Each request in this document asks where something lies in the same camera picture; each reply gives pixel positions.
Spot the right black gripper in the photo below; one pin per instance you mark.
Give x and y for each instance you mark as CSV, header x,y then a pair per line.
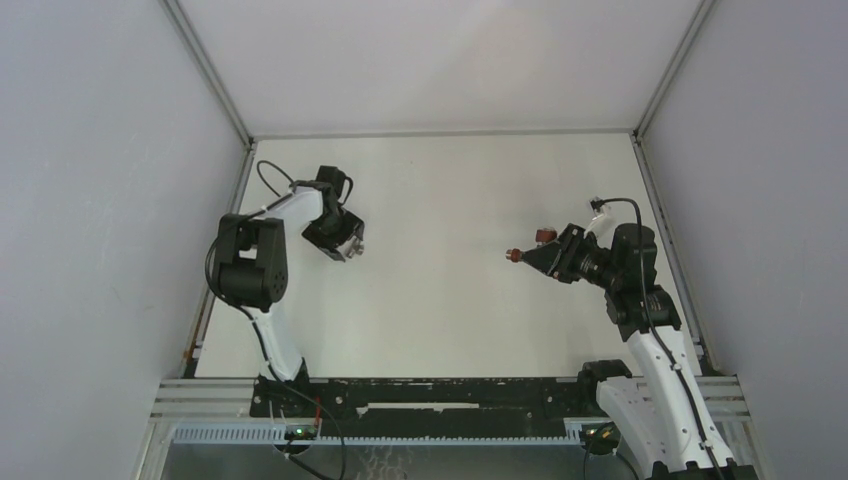
x,y
556,259

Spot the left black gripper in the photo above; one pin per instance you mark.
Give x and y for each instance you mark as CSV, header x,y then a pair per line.
x,y
351,226

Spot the red brown water faucet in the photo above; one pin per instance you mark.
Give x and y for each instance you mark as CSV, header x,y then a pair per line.
x,y
526,244

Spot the silver metal tee fitting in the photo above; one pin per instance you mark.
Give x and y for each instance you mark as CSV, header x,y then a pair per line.
x,y
352,248

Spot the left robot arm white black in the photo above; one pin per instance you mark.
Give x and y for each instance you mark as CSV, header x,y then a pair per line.
x,y
246,265

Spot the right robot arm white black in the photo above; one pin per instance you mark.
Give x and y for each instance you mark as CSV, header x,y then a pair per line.
x,y
672,434

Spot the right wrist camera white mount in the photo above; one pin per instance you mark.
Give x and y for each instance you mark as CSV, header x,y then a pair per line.
x,y
603,220

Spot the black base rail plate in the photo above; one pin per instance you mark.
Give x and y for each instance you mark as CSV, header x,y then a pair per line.
x,y
467,407

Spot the white slotted cable duct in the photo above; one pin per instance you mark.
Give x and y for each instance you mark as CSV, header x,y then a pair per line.
x,y
244,434

